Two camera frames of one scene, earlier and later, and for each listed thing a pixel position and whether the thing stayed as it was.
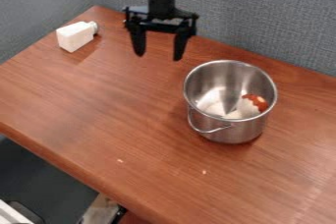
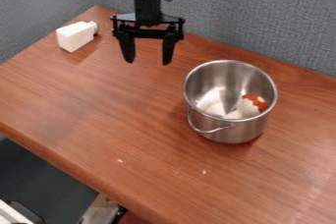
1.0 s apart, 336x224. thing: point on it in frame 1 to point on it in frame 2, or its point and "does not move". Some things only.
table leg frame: [104, 211] does not move
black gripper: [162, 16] to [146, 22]
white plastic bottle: [76, 35] does not move
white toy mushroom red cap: [250, 106] does not move
